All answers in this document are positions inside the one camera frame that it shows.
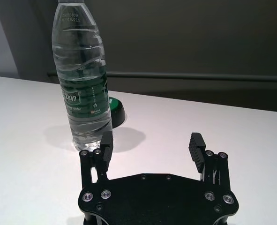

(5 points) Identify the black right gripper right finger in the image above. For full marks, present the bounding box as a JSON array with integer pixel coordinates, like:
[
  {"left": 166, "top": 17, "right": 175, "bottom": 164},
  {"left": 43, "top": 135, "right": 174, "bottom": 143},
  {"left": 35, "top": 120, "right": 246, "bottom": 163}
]
[{"left": 187, "top": 132, "right": 229, "bottom": 188}]

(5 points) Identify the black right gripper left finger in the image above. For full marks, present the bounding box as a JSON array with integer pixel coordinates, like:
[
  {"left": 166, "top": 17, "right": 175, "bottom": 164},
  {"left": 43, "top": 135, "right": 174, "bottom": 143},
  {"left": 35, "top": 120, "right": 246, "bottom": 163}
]
[{"left": 79, "top": 131, "right": 114, "bottom": 188}]

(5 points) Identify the clear water bottle green label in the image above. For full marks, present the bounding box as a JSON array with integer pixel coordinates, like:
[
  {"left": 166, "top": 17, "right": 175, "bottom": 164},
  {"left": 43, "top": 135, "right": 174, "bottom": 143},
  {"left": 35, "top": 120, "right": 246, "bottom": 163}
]
[{"left": 51, "top": 0, "right": 113, "bottom": 152}]

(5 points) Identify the green YES button black base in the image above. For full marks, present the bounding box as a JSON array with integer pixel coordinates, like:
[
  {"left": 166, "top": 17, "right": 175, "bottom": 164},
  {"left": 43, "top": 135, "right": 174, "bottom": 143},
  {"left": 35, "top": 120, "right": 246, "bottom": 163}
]
[{"left": 107, "top": 96, "right": 127, "bottom": 128}]

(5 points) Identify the dark grey wall rail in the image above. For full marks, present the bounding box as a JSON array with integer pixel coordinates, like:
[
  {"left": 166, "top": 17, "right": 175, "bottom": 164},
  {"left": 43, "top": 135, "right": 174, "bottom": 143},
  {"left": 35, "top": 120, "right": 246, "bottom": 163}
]
[{"left": 46, "top": 71, "right": 277, "bottom": 83}]

